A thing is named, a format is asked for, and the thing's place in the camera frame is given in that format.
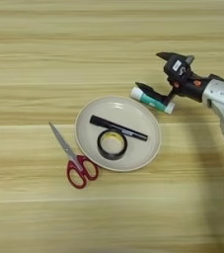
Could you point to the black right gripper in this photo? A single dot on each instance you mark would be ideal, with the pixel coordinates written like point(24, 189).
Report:
point(189, 86)

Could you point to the black marker pen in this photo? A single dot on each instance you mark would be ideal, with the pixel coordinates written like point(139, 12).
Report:
point(116, 126)

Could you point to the black tape roll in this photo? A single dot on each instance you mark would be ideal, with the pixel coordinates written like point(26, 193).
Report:
point(100, 148)

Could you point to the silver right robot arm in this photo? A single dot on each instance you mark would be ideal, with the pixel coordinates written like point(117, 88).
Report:
point(223, 99)

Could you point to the black box with white label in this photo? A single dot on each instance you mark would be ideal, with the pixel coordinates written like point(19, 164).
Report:
point(177, 66)

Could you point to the white teal glue stick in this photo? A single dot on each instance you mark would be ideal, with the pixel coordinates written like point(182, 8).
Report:
point(153, 103)

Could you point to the beige round plate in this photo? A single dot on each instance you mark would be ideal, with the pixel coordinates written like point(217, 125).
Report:
point(139, 154)

